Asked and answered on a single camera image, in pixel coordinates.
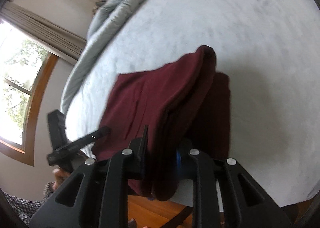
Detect maroon pants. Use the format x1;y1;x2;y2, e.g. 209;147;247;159
92;45;231;201

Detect grey quilted duvet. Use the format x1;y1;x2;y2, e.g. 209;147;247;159
60;0;144;114

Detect beige curtain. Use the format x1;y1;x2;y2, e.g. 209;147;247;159
1;2;86;65

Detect wooden window frame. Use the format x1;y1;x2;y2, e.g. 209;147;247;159
1;53;59;167

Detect checkered sleeve forearm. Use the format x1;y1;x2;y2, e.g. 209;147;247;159
3;182;56;225

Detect person's left hand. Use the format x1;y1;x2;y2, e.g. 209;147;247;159
53;168;71;191

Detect patterned pillow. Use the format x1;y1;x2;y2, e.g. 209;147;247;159
92;0;107;16

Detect white fleece bed sheet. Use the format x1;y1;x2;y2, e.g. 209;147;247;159
61;0;319;206

